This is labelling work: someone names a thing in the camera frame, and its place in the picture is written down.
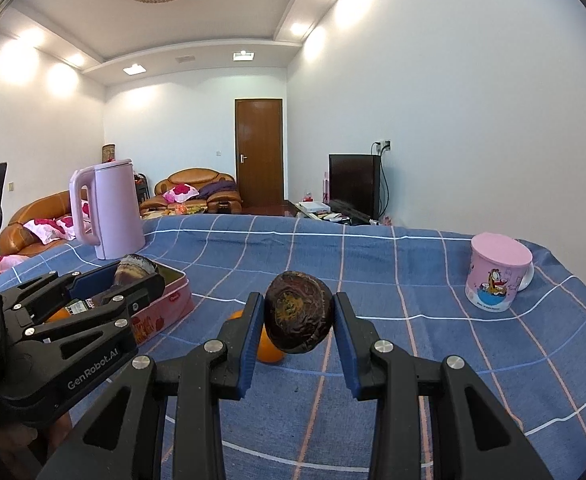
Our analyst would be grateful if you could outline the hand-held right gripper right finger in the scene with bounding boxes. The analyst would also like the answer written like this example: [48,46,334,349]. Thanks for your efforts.
[334,291,556,480]

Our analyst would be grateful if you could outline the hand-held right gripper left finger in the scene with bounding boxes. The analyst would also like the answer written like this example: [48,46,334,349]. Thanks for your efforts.
[35,292,265,480]

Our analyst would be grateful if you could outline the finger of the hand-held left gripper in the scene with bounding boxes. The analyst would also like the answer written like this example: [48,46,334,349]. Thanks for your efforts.
[20,273,167,357]
[0,270,82,319]

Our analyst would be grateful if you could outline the large orange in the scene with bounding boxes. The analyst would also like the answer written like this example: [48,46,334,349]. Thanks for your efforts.
[228,310,286,364]

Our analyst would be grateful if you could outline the pink rectangular tin box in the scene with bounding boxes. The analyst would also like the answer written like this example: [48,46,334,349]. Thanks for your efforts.
[48,260,194,346]

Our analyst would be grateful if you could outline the dark purple passion fruit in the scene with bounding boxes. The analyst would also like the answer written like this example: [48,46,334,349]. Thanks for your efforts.
[264,270,334,354]

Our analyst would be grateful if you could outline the brown leather sofa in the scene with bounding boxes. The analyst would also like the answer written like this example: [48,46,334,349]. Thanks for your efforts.
[0,191,94,257]

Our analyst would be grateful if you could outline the blue checked tablecloth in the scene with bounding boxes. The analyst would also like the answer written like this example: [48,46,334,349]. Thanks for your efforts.
[0,213,586,480]

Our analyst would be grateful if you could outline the pink electric kettle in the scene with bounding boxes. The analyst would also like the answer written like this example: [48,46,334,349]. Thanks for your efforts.
[69,158,147,261]

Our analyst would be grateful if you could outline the low table with books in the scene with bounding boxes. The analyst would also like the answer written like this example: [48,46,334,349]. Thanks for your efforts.
[293,200,354,224]

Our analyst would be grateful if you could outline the brown leather armchair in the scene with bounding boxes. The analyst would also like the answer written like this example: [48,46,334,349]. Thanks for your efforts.
[153,168,244,214]

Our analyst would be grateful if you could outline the purple blanket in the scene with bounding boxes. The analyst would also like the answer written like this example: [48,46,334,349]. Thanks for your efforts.
[198,181,240,201]

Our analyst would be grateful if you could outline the black television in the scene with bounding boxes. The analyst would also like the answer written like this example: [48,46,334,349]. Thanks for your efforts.
[328,154,382,222]

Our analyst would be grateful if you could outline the pink cartoon mug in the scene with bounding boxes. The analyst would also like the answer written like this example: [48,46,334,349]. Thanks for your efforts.
[465,232,534,313]

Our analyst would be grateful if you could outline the brown wooden door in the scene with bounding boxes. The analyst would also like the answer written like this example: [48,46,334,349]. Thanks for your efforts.
[234,98,284,207]

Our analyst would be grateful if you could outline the black power cable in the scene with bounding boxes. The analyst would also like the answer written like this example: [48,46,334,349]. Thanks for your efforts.
[380,151,391,221]

